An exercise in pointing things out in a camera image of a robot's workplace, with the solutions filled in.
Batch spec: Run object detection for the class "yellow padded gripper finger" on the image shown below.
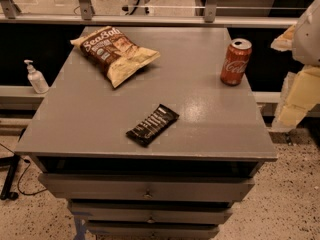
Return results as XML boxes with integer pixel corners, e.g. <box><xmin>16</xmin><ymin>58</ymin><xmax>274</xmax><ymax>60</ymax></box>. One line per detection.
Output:
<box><xmin>271</xmin><ymin>25</ymin><xmax>295</xmax><ymax>52</ymax></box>
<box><xmin>272</xmin><ymin>65</ymin><xmax>320</xmax><ymax>131</ymax></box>

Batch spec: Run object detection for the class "brown chip bag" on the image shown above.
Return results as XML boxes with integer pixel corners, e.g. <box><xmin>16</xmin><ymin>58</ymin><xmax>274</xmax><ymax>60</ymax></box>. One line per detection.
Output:
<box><xmin>71</xmin><ymin>26</ymin><xmax>160</xmax><ymax>88</ymax></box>

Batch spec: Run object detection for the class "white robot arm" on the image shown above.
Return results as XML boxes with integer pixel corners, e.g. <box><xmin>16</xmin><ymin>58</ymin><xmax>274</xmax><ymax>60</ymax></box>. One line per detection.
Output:
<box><xmin>271</xmin><ymin>0</ymin><xmax>320</xmax><ymax>132</ymax></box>

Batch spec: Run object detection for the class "red cola can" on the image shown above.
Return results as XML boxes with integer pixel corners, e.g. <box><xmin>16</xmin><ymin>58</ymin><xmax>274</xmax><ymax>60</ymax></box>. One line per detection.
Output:
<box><xmin>220</xmin><ymin>38</ymin><xmax>252</xmax><ymax>86</ymax></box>

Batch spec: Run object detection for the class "black snack bar wrapper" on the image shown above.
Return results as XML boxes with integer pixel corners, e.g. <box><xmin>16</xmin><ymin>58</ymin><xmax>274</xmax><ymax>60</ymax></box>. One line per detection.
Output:
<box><xmin>126</xmin><ymin>104</ymin><xmax>179</xmax><ymax>147</ymax></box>

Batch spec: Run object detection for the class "grey drawer cabinet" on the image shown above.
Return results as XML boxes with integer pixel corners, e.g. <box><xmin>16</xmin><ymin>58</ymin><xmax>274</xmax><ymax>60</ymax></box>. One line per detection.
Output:
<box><xmin>17</xmin><ymin>27</ymin><xmax>276</xmax><ymax>240</ymax></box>

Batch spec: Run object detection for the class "metal window railing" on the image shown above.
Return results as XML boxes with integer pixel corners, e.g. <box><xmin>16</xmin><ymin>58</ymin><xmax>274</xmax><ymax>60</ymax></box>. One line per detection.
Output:
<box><xmin>0</xmin><ymin>0</ymin><xmax>298</xmax><ymax>28</ymax></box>

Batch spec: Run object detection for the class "white pump bottle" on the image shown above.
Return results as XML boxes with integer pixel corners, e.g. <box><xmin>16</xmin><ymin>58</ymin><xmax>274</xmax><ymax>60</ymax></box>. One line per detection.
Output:
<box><xmin>24</xmin><ymin>60</ymin><xmax>49</xmax><ymax>94</ymax></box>

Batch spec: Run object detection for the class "black floor cable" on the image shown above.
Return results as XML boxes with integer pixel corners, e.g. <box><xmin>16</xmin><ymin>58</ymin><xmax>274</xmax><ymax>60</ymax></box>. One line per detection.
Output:
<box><xmin>0</xmin><ymin>143</ymin><xmax>48</xmax><ymax>197</ymax></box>

